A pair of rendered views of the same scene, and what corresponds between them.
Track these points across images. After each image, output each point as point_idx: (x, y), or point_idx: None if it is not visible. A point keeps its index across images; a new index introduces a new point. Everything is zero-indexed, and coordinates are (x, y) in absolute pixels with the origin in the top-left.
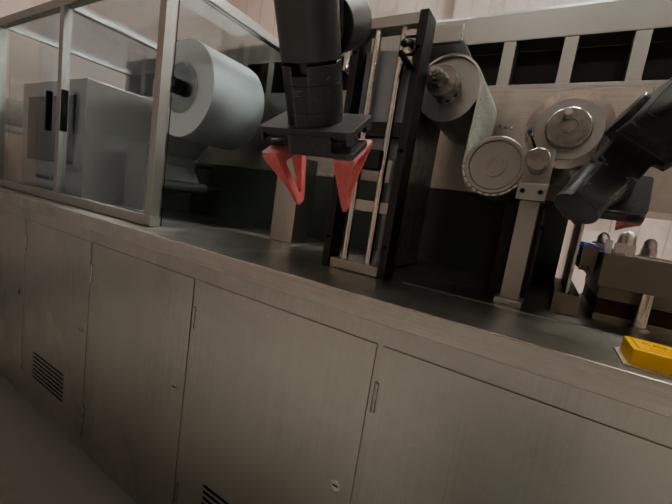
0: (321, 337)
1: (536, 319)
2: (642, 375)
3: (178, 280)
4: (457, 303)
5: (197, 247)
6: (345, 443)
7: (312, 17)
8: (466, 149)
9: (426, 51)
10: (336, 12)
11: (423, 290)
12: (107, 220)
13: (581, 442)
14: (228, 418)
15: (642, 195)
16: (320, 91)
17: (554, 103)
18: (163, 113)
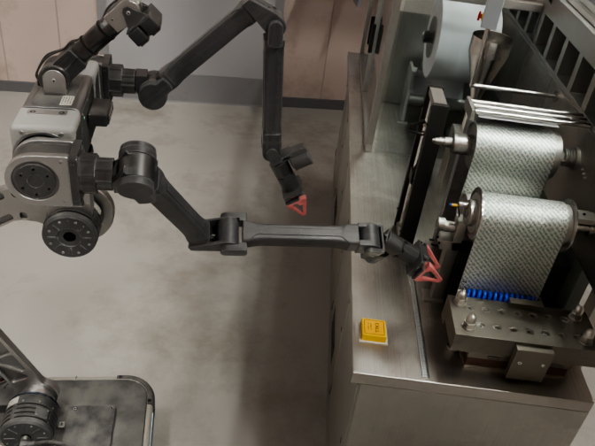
0: None
1: (404, 304)
2: (352, 325)
3: None
4: (390, 277)
5: (350, 184)
6: (345, 312)
7: (273, 170)
8: (461, 193)
9: (435, 126)
10: (279, 169)
11: (399, 265)
12: (351, 137)
13: None
14: (342, 279)
15: (413, 266)
16: (281, 184)
17: (476, 192)
18: (382, 82)
